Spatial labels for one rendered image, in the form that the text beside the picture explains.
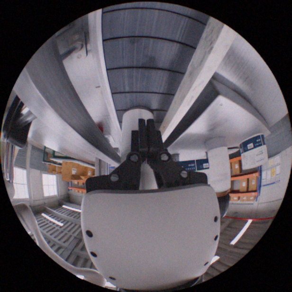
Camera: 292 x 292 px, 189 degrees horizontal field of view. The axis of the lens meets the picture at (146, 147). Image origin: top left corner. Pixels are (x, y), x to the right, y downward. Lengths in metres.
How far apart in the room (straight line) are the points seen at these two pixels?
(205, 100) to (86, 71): 0.21
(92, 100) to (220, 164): 0.39
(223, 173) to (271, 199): 4.60
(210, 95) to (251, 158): 0.42
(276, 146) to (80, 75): 4.60
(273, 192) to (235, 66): 4.68
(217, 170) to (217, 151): 0.06
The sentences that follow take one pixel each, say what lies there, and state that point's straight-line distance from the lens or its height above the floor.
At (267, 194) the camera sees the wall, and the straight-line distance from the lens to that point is 4.79.
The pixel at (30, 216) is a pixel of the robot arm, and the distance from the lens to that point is 0.48.
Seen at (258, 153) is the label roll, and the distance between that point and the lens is 0.55.
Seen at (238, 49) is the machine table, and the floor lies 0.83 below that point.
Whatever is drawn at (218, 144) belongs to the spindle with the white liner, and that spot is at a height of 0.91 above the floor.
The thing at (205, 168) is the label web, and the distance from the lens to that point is 0.58.
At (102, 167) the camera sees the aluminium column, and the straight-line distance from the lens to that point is 0.38.
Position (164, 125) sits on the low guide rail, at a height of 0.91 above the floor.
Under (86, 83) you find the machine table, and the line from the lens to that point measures 0.20.
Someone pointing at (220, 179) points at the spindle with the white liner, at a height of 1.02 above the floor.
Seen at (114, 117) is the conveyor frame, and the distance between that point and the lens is 0.19.
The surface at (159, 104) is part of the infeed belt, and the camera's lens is 0.15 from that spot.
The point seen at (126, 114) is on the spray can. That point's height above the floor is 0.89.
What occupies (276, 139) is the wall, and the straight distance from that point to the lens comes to 4.51.
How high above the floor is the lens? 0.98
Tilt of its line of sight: 16 degrees down
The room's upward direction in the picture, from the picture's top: 177 degrees clockwise
